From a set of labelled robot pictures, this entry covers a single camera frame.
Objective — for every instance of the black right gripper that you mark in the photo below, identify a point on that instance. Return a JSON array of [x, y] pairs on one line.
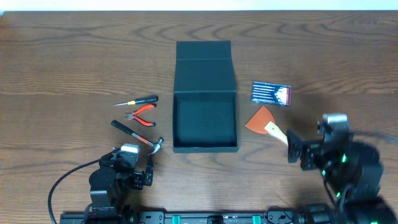
[[310, 148]]

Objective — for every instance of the blue precision screwdriver set case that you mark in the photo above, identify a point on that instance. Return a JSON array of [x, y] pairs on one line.
[[271, 93]]

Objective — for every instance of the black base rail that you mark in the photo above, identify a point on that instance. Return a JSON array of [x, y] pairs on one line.
[[272, 215]]

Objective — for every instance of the black yellow small screwdriver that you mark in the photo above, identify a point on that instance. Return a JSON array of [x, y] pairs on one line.
[[137, 101]]

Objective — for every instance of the dark green gift box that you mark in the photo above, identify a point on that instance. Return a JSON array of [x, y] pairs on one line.
[[204, 116]]

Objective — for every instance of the orange scraper with wooden handle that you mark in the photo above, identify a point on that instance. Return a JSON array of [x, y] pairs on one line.
[[263, 122]]

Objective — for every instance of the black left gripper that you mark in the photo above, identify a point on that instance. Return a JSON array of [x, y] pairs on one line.
[[138, 179]]

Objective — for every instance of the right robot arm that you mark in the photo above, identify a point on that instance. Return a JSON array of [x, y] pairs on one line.
[[351, 172]]

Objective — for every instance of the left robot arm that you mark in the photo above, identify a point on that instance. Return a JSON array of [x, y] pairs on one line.
[[111, 185]]

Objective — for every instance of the small black handled claw hammer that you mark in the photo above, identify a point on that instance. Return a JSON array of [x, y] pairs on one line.
[[155, 145]]

